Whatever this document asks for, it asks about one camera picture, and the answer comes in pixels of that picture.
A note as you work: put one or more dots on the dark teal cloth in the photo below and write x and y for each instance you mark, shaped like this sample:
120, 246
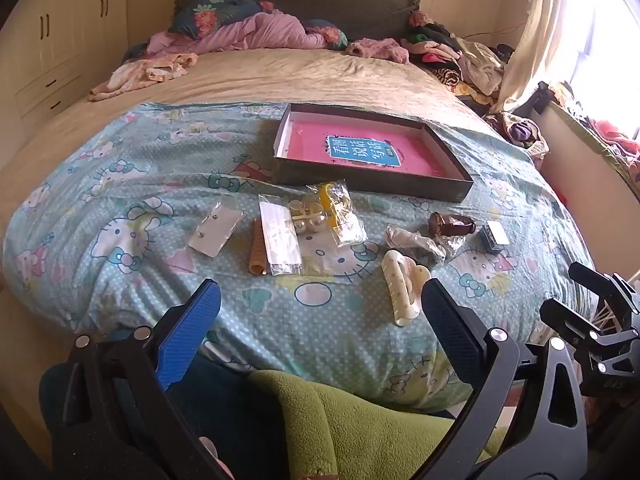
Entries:
235, 410

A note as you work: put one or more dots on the cream wardrobe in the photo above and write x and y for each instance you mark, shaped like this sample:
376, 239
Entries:
55, 45

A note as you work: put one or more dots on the clear bag with white card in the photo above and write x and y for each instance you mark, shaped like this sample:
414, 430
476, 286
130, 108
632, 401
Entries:
280, 240

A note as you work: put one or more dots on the small grey metallic box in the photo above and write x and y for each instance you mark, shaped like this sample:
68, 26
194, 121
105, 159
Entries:
494, 236

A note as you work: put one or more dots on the pearl bead hair clip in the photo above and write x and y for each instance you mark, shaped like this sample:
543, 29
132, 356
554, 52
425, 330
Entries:
315, 225

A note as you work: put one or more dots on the reddish brown leather wristwatch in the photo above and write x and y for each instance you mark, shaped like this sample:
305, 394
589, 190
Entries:
450, 223

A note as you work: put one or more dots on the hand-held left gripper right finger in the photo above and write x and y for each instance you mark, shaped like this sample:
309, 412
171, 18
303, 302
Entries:
450, 332

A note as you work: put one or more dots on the cartoon cat printed blanket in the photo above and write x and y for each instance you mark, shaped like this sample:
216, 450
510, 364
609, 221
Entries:
150, 270

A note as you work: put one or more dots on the green fleece garment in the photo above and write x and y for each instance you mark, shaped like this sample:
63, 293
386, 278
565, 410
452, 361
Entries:
360, 430

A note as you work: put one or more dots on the cream hair claw clip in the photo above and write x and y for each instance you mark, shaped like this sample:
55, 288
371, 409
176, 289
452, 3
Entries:
402, 285

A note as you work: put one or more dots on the bed with beige sheet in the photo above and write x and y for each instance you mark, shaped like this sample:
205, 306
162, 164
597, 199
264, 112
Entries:
280, 77

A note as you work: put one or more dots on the small clear plastic wrapper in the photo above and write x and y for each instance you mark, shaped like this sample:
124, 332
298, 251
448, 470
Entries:
456, 246

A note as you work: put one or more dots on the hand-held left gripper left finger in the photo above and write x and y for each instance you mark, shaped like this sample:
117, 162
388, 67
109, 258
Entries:
187, 340

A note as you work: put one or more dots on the pile of mixed clothes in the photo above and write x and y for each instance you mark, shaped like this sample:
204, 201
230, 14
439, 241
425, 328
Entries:
460, 57

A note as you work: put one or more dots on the cream curtain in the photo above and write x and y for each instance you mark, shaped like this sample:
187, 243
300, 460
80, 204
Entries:
540, 30

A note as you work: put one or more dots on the grey padded headboard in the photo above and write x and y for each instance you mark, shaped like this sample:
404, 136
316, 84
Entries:
320, 2

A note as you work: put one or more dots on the bright window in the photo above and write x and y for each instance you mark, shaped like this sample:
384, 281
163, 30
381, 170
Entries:
615, 30

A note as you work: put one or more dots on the large floral blue pillow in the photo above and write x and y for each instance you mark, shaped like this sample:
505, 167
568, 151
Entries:
210, 12

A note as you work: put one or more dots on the bag with dark item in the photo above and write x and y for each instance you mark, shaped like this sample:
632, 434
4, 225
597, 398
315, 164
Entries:
410, 245

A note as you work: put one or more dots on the peach patterned garment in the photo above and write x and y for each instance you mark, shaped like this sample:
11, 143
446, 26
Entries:
145, 72

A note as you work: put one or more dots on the pink book with blue label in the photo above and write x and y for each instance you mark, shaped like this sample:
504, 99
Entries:
362, 152

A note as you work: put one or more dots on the shallow grey cardboard box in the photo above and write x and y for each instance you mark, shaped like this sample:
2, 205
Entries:
370, 184

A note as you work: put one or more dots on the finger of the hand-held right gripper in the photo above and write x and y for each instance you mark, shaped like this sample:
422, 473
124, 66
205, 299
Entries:
565, 325
612, 290

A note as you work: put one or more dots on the clear bag with earring card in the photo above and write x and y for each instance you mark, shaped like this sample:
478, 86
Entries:
215, 230

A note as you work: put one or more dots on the small floral blue pillow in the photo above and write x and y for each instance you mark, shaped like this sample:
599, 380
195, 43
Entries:
330, 35

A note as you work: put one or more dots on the pink fuzzy garment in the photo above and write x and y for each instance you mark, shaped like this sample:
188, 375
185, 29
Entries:
377, 50

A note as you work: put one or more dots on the clear bag of yellow rings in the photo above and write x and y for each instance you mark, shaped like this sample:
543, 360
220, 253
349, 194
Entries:
342, 215

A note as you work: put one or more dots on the pink quilt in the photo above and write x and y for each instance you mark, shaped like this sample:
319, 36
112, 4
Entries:
260, 32

